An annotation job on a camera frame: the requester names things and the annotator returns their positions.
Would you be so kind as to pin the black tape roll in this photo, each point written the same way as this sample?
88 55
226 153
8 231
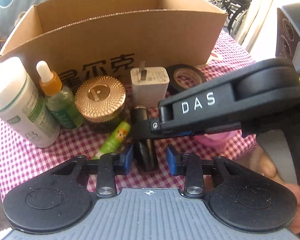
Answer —
183 77

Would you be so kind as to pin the black speaker device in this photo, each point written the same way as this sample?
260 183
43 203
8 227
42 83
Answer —
288 33

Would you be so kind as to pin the pink round object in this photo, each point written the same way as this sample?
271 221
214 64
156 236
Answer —
215 140

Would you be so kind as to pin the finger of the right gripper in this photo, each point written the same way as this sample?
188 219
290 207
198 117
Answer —
154 129

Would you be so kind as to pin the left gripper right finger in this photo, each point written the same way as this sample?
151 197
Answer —
193 168

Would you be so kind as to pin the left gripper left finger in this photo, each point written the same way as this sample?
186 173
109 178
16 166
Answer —
106 169

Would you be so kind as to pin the gold lidded jar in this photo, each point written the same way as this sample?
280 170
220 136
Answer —
101 101

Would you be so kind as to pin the brown cardboard box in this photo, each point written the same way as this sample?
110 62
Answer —
81 39

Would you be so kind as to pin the white power adapter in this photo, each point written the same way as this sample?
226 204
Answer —
149 85

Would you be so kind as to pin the pink checkered tablecloth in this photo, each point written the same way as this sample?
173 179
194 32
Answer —
21 160

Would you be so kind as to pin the green dropper bottle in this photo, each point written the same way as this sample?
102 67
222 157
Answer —
58 98

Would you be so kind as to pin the green lip balm tube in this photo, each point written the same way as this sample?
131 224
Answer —
115 140

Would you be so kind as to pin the person's right hand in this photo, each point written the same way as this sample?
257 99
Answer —
269 170

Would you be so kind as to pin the black cylindrical tube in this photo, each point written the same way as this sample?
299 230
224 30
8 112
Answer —
144 149

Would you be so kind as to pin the white supplement bottle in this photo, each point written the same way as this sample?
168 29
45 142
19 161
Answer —
22 106

